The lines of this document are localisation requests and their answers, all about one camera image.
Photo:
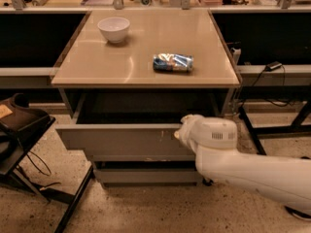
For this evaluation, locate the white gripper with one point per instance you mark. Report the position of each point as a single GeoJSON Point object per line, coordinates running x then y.
{"type": "Point", "coordinates": [212, 132]}

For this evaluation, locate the grey top drawer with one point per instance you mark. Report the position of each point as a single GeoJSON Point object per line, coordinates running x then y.
{"type": "Point", "coordinates": [135, 125]}

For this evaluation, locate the grey drawer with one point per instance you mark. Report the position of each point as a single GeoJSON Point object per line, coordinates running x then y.
{"type": "Point", "coordinates": [140, 176]}
{"type": "Point", "coordinates": [135, 125]}

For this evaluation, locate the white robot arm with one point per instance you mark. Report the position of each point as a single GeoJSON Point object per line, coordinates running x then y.
{"type": "Point", "coordinates": [213, 140]}

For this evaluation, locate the grey drawer cabinet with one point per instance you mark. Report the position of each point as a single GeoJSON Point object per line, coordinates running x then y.
{"type": "Point", "coordinates": [95, 65]}

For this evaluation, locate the grey bottom drawer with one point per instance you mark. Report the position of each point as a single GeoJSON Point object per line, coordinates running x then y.
{"type": "Point", "coordinates": [140, 176]}

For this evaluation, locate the blue foil snack bag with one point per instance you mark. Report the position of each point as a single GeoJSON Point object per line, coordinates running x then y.
{"type": "Point", "coordinates": [172, 62]}

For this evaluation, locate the black power adapter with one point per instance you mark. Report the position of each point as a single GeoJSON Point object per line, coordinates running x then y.
{"type": "Point", "coordinates": [272, 66]}

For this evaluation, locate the white ceramic bowl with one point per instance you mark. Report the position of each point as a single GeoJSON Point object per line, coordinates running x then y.
{"type": "Point", "coordinates": [114, 29]}

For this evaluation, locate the black shoe lower right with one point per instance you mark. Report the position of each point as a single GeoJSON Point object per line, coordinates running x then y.
{"type": "Point", "coordinates": [300, 214]}

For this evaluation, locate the black chair left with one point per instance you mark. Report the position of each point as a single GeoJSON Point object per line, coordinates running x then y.
{"type": "Point", "coordinates": [21, 127]}

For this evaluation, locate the black stand frame right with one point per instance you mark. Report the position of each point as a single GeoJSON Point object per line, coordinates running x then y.
{"type": "Point", "coordinates": [296, 128]}

